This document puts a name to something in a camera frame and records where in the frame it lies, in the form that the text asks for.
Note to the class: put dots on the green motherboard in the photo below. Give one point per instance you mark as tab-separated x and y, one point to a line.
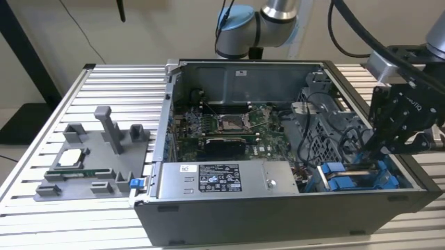
271	135

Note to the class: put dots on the black floor box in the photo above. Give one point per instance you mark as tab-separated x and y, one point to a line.
24	122

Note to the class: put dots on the blue case latch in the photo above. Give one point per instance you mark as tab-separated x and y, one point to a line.
136	182

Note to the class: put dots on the black frame post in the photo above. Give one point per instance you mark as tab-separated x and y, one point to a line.
26	52

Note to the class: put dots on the green RAM stick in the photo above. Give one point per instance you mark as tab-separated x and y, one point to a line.
76	172

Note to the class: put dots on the black antenna rod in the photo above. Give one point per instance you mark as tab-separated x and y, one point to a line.
120	10

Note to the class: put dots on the metal disk bay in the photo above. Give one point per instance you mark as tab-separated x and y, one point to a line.
323	122

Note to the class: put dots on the black RAM slot bank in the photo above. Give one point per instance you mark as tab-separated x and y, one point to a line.
225	106
225	134

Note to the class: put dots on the blue disk carrier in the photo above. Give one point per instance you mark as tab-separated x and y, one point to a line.
384	174
335	182

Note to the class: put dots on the black graphics card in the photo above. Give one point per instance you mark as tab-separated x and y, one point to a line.
225	145

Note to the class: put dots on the silver CPU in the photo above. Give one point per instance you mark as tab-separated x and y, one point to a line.
72	158

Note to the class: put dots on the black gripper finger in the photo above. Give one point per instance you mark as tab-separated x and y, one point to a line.
414	143
379	143

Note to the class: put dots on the black wrist bracket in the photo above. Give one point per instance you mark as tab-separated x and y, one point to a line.
413	53

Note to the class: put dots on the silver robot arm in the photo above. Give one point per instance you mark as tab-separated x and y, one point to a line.
274	26

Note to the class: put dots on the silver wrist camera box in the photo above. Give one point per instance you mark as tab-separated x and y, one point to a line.
379	67

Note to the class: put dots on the silver power supply unit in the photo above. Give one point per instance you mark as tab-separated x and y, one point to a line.
225	179

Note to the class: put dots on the CPU socket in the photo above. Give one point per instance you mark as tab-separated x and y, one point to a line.
231	122

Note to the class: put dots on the black open PC case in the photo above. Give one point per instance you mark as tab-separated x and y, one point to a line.
243	216

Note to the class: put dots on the grey parts rack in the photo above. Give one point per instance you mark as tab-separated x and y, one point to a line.
104	161

